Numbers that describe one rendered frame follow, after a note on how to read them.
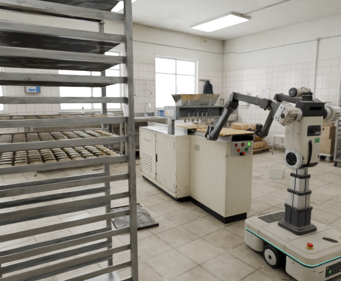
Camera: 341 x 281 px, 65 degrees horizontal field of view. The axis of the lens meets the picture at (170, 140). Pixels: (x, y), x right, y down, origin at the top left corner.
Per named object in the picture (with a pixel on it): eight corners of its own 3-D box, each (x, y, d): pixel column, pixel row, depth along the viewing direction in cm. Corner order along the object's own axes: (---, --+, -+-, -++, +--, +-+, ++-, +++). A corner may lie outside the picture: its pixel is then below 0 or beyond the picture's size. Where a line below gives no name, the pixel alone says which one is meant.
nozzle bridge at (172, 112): (163, 132, 338) (163, 105, 333) (211, 130, 369) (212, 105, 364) (175, 135, 309) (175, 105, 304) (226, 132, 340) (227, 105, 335)
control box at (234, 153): (230, 156, 260) (230, 141, 258) (249, 154, 270) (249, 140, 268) (232, 156, 257) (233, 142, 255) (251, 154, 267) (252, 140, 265)
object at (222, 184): (188, 202, 330) (189, 130, 317) (212, 198, 344) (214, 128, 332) (224, 226, 267) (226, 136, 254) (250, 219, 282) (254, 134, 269)
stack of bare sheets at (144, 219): (105, 211, 304) (105, 208, 304) (139, 205, 321) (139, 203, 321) (119, 234, 250) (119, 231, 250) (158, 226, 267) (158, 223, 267)
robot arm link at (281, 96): (271, 92, 247) (279, 91, 251) (270, 106, 252) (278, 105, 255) (311, 100, 208) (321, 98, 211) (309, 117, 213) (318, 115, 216)
